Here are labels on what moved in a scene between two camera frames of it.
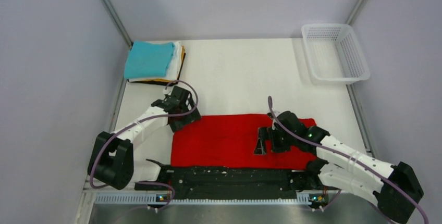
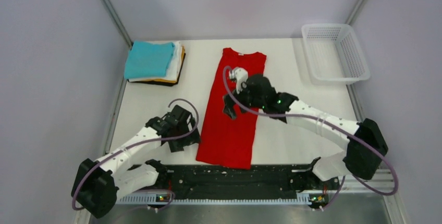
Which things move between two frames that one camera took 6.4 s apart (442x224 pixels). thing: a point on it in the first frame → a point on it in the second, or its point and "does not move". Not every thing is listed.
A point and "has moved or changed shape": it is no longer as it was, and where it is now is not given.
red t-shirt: x=229 y=140 has moved or changed shape
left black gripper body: x=182 y=121 → x=194 y=138
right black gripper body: x=281 y=141 → x=245 y=96
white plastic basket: x=333 y=54 does not move
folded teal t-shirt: x=146 y=59 does not move
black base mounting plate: x=216 y=183 does not move
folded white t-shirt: x=173 y=71 does not move
